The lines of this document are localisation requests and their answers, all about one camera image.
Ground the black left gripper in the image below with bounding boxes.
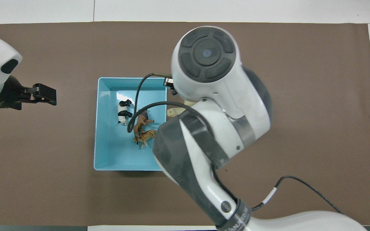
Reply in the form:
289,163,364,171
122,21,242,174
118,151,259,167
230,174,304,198
0,75,57,111

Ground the brown lion toy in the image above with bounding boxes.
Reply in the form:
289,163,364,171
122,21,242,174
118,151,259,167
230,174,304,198
133,109,155,135

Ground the black white panda toy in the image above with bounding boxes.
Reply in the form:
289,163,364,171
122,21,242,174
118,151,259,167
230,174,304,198
117,99,134,126

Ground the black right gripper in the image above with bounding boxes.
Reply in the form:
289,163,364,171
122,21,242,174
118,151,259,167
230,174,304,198
163,77,178,96

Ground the cream llama toy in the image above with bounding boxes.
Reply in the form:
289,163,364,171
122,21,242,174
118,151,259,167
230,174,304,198
166,100,196,118

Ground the light blue storage box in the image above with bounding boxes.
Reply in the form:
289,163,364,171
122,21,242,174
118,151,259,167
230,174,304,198
93,77,168,171

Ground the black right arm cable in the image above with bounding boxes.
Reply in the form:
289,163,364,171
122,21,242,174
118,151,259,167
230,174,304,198
127,73,344,214

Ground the brown table mat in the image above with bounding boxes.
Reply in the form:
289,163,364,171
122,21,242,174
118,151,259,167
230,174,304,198
0,21,370,226

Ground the orange striped tiger toy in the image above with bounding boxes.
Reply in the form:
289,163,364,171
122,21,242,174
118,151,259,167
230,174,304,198
134,129,157,149

